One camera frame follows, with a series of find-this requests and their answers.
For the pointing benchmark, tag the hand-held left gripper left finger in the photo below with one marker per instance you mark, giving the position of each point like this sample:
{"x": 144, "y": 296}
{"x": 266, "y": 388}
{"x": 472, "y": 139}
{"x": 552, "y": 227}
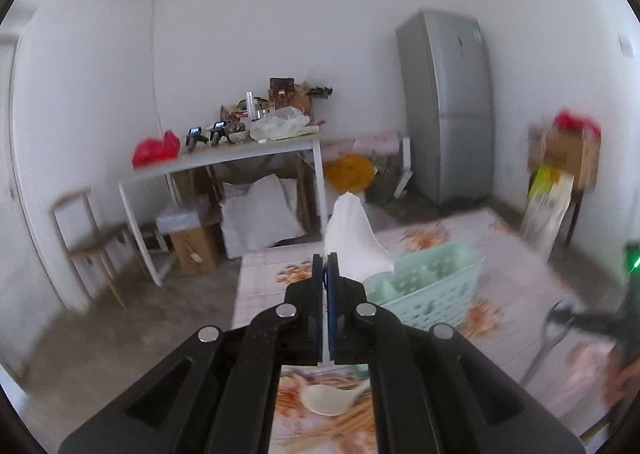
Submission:
{"x": 324, "y": 319}

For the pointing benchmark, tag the clear glass jar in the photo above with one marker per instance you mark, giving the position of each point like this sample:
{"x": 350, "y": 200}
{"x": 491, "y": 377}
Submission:
{"x": 250, "y": 106}

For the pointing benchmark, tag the white frame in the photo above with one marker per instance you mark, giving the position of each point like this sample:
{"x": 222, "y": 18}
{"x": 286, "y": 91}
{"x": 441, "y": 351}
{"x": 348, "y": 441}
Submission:
{"x": 404, "y": 168}

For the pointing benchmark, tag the white wall switch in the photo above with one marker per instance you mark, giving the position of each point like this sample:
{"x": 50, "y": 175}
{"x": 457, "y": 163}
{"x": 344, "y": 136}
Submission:
{"x": 627, "y": 46}

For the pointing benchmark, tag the large cardboard box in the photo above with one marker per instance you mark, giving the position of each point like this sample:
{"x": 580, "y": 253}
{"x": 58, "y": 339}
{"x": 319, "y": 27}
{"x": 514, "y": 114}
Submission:
{"x": 565, "y": 158}

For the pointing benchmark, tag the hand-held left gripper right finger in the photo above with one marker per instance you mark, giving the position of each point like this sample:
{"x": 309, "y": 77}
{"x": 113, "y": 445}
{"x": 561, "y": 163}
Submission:
{"x": 337, "y": 319}

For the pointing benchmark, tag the black device with screen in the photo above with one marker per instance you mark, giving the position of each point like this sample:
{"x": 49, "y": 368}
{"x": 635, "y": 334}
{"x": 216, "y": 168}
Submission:
{"x": 194, "y": 137}
{"x": 218, "y": 131}

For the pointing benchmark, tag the white ceramic spoon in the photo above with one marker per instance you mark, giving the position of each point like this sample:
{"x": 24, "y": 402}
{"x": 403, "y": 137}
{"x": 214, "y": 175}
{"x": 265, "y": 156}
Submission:
{"x": 350, "y": 234}

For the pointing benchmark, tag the white table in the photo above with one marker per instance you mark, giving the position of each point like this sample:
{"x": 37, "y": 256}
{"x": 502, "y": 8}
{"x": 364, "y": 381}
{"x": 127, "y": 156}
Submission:
{"x": 225, "y": 156}

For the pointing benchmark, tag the dark brown box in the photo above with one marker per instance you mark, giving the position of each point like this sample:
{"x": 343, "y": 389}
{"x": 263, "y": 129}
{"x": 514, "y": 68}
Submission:
{"x": 281, "y": 87}

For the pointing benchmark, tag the black object on table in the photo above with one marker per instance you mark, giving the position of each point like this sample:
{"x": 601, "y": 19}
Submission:
{"x": 320, "y": 92}

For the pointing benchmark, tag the cream spoon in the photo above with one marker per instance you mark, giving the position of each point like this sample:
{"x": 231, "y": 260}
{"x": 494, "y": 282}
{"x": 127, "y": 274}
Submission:
{"x": 322, "y": 399}

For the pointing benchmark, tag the person's right hand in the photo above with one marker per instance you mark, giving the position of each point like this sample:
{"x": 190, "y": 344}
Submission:
{"x": 622, "y": 381}

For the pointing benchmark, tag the red plastic bag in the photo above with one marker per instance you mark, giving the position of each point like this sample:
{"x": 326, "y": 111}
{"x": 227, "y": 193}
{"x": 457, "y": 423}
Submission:
{"x": 155, "y": 151}

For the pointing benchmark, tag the floral tablecloth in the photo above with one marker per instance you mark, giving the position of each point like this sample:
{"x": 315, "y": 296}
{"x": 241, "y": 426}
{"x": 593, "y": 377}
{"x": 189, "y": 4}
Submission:
{"x": 500, "y": 254}

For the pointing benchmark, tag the yellow bag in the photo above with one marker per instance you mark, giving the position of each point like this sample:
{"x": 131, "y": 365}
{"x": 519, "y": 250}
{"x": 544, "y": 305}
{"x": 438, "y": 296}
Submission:
{"x": 350, "y": 173}

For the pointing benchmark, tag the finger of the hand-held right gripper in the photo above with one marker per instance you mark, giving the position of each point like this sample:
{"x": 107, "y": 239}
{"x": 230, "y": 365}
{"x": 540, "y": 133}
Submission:
{"x": 595, "y": 323}

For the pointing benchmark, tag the small wooden stool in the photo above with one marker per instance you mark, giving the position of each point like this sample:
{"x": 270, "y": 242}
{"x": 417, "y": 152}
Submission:
{"x": 151, "y": 241}

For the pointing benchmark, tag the pink rolled mat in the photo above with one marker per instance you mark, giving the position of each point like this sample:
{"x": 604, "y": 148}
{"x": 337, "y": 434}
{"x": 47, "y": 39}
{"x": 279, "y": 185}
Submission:
{"x": 360, "y": 143}

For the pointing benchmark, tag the wooden chair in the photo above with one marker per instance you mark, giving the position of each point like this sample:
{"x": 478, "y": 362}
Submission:
{"x": 90, "y": 239}

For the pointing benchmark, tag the red bag in box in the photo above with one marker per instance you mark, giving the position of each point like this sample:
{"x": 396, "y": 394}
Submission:
{"x": 575, "y": 122}

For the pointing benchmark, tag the white wrapped box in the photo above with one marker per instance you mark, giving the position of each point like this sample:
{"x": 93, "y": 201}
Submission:
{"x": 182, "y": 219}

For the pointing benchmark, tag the green plastic basket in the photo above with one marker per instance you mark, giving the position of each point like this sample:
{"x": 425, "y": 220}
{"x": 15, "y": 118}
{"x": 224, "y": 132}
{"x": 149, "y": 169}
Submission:
{"x": 435, "y": 289}

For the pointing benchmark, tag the white and yellow sack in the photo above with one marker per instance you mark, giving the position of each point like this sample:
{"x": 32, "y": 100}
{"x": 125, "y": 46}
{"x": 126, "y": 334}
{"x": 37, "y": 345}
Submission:
{"x": 545, "y": 214}

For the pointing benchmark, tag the grey refrigerator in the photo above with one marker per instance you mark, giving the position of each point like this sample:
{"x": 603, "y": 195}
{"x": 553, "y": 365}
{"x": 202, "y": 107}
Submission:
{"x": 445, "y": 108}

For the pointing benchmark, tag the olive green bag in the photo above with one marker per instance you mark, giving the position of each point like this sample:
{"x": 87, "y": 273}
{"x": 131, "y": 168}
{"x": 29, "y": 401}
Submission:
{"x": 384, "y": 186}

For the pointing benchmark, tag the translucent plastic bag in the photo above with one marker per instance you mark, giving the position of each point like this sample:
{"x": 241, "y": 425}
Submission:
{"x": 277, "y": 126}

